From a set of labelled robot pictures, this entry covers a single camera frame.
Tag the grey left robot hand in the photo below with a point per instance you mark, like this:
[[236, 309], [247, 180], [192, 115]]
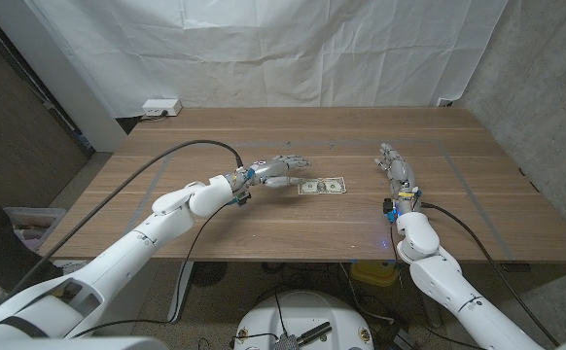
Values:
[[268, 170]]

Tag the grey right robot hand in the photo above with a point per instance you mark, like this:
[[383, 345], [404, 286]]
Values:
[[400, 174]]

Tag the one dollar bill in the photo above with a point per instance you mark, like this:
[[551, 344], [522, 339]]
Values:
[[323, 185]]

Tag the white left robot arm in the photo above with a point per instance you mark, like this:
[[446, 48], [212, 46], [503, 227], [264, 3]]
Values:
[[117, 257]]

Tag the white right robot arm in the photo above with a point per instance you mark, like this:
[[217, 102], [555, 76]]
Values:
[[453, 287]]

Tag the yellow plastic container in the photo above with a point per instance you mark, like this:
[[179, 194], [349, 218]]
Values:
[[373, 273]]

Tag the white creased backdrop sheet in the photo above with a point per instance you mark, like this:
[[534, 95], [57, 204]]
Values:
[[263, 53]]

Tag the round black fan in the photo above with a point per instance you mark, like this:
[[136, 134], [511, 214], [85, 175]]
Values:
[[209, 273]]

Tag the white power strip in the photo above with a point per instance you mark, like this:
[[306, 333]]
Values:
[[161, 107]]

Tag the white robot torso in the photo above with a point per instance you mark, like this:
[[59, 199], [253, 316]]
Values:
[[307, 313]]

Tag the white table leg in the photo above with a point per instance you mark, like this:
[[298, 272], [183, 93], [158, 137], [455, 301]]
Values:
[[182, 291]]

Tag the black tool on torso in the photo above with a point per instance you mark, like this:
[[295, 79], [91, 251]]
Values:
[[314, 333]]

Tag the grey metal heat sink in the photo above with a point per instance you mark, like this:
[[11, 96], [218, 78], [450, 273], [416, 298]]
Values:
[[286, 343]]

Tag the clear plastic storage bin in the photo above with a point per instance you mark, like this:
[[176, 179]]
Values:
[[40, 219]]

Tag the dark brown door panel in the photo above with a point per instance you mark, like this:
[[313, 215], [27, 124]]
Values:
[[15, 136]]

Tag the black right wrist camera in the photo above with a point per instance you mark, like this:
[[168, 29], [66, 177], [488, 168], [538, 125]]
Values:
[[388, 206]]

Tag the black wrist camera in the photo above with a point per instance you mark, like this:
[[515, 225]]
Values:
[[388, 206], [242, 198]]

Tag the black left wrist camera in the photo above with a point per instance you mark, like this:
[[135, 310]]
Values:
[[242, 198]]

